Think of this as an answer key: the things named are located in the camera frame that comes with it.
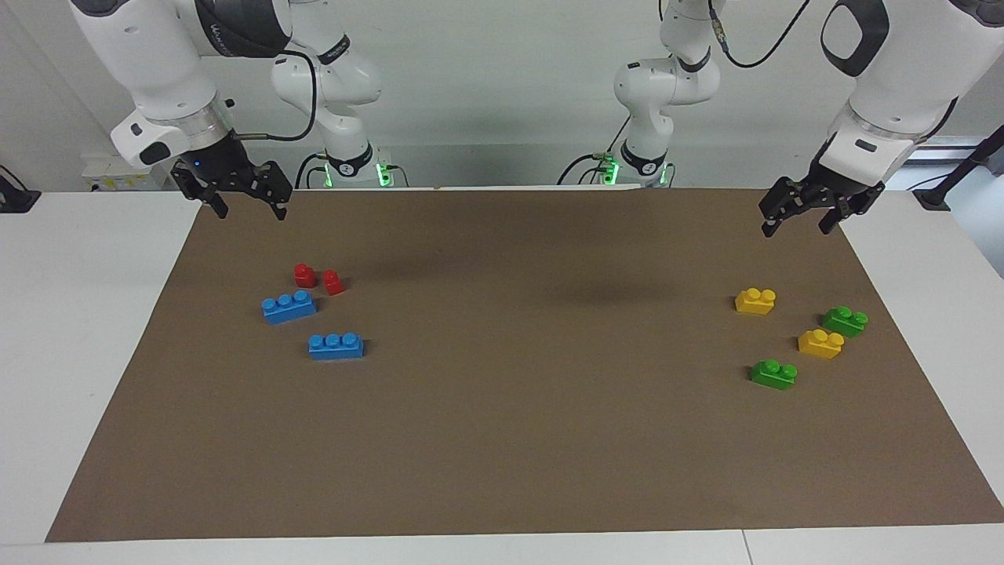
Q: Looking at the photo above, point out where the black tripod stand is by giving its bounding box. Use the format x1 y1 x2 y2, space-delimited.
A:
912 124 1004 211

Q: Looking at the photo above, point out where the brown table mat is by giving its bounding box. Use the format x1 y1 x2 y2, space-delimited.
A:
45 187 1004 544

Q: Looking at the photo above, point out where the blue three-stud block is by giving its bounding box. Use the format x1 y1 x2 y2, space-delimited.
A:
307 332 365 361
261 290 318 325

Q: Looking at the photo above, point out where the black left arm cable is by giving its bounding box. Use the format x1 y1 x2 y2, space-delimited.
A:
706 0 813 70

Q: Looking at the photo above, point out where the black base cable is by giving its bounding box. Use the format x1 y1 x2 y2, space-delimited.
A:
294 153 330 189
557 118 632 187

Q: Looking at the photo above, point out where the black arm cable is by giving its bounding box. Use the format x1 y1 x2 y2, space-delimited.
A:
232 49 319 144
706 0 813 70

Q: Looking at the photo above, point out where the yellow two-stud block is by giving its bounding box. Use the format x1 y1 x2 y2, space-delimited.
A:
734 287 777 316
797 329 846 360

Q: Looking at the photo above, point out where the green two-stud block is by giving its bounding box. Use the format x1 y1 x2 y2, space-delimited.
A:
821 305 869 339
750 359 798 391

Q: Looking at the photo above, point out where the white box with labels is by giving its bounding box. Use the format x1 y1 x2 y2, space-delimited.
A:
81 153 177 191

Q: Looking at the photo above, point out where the black right base cable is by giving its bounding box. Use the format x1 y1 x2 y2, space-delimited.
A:
294 153 330 189

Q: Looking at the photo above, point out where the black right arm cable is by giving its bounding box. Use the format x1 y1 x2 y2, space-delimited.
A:
232 49 319 144

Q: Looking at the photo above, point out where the black clamp mount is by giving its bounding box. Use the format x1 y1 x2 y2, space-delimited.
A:
0 165 42 214

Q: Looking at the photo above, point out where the black left base cable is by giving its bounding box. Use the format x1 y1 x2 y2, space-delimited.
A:
557 118 632 187

